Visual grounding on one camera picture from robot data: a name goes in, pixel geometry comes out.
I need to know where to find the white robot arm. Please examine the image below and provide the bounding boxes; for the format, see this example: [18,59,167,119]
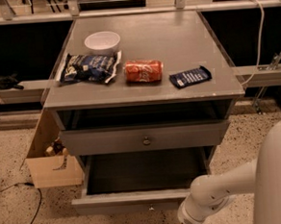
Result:
[177,120,281,224]

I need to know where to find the dark blue snack bar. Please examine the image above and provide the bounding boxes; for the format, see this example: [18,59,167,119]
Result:
[169,65,213,89]

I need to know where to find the grey top drawer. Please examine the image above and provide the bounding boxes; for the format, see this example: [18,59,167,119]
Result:
[59,120,229,156]

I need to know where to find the black object on ledge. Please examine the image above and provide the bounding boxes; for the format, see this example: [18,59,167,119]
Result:
[0,75,24,90]

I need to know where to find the metal rail frame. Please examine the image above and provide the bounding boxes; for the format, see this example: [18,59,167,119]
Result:
[0,0,281,24]

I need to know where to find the blue chip bag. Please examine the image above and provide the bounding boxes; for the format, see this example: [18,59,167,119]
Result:
[59,51,122,85]

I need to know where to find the black floor cable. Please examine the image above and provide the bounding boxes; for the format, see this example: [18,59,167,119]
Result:
[0,181,45,224]

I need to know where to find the red soda can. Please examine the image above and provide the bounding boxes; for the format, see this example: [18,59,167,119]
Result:
[124,60,164,83]

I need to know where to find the cardboard box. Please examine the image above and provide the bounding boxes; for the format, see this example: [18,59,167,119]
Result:
[25,111,84,188]

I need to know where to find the white hanging cable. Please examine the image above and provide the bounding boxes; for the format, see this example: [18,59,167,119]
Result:
[234,0,270,87]

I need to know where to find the items inside cardboard box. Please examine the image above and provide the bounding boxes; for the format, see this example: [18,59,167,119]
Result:
[45,138,69,170]

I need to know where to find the white bowl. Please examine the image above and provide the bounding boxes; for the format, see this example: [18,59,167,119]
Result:
[85,31,120,56]

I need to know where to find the grey drawer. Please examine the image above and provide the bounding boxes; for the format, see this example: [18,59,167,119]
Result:
[59,120,229,156]
[71,147,209,215]

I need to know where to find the grey drawer cabinet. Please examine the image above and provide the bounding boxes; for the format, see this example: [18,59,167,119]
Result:
[36,6,254,219]

